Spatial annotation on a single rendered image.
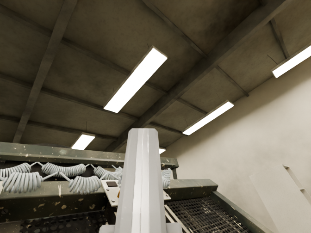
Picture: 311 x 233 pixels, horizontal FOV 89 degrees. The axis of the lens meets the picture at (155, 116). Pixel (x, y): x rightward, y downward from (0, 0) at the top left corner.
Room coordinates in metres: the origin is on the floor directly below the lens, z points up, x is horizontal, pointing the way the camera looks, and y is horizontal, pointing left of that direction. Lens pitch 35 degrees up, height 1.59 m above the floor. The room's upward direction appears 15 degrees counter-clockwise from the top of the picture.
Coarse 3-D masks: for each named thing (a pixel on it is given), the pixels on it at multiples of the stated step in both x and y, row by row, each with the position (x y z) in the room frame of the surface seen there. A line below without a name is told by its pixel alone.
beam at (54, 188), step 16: (32, 192) 0.59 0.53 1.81; (48, 192) 0.63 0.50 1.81; (64, 192) 0.67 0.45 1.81; (96, 192) 0.76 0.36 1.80; (176, 192) 1.17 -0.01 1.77; (192, 192) 1.30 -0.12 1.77; (208, 192) 1.46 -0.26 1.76; (0, 208) 0.55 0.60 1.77; (16, 208) 0.58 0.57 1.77; (32, 208) 0.62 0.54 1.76; (48, 208) 0.66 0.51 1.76; (64, 208) 0.71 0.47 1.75; (80, 208) 0.76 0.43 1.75; (96, 208) 0.82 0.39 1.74
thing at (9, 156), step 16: (16, 160) 0.45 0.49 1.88; (32, 160) 0.48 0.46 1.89; (48, 160) 0.52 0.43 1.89; (64, 160) 0.55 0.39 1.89; (80, 160) 0.59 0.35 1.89; (96, 160) 0.64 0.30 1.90; (112, 160) 0.70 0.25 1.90; (16, 176) 0.45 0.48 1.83; (32, 176) 0.51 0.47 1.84; (48, 176) 0.53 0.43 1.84; (64, 176) 0.57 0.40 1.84; (80, 176) 0.60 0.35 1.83; (96, 176) 0.64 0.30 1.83; (112, 176) 0.72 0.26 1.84; (16, 192) 0.49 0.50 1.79; (80, 192) 0.64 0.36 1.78
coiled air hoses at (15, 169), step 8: (8, 168) 0.75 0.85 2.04; (16, 168) 0.76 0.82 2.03; (24, 168) 0.79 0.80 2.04; (48, 168) 0.88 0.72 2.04; (56, 168) 0.90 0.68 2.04; (64, 168) 0.94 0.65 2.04; (72, 168) 0.97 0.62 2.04; (80, 168) 1.01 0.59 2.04; (96, 168) 1.13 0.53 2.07; (120, 168) 1.23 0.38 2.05; (168, 168) 1.63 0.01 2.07; (0, 176) 0.73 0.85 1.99; (56, 176) 0.93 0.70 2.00; (72, 176) 1.00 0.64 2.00
